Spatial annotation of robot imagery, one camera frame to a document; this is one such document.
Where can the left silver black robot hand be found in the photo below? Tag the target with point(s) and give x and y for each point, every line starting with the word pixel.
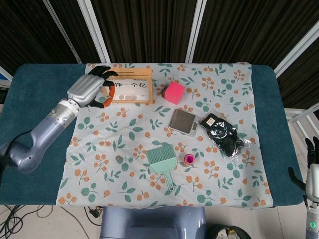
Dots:
pixel 84 89

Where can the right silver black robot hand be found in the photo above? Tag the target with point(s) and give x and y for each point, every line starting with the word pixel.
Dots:
pixel 312 179

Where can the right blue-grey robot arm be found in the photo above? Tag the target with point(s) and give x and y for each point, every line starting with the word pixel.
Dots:
pixel 312 219

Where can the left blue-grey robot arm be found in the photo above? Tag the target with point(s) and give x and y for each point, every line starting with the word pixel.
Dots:
pixel 49 127

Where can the wooden coin bank box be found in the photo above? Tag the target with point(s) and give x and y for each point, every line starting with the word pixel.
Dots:
pixel 139 72

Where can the mint green hand brush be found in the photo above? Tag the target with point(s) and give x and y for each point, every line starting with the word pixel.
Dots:
pixel 162 159

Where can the white metal rack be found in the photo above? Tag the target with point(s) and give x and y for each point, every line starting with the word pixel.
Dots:
pixel 299 117

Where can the dark slatted partition panel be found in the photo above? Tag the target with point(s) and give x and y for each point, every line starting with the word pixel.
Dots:
pixel 74 25
pixel 301 84
pixel 249 27
pixel 22 30
pixel 144 30

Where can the teal table cover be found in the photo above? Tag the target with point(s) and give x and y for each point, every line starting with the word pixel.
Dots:
pixel 274 124

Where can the white blue-edged board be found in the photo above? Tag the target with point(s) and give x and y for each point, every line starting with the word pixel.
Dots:
pixel 3 74

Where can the pink foam cube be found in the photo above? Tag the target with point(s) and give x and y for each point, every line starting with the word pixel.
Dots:
pixel 173 92

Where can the black gloves in plastic bag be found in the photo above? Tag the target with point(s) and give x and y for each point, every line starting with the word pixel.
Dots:
pixel 224 135

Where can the black trash bin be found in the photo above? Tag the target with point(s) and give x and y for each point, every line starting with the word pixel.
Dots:
pixel 229 232

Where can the white floral tablecloth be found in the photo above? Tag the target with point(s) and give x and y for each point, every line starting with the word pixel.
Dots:
pixel 124 181

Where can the silver digital pocket scale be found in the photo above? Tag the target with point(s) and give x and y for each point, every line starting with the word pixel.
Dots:
pixel 184 122

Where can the orange plastic stacking cup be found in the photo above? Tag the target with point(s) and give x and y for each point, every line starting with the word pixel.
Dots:
pixel 185 162

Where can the magenta plastic stacking cup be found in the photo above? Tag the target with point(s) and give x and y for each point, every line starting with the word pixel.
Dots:
pixel 189 158

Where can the blue-grey robot torso base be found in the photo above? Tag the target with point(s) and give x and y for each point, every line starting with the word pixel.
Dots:
pixel 152 224

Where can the white partition post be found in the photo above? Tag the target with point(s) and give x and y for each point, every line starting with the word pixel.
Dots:
pixel 62 30
pixel 93 30
pixel 296 47
pixel 197 30

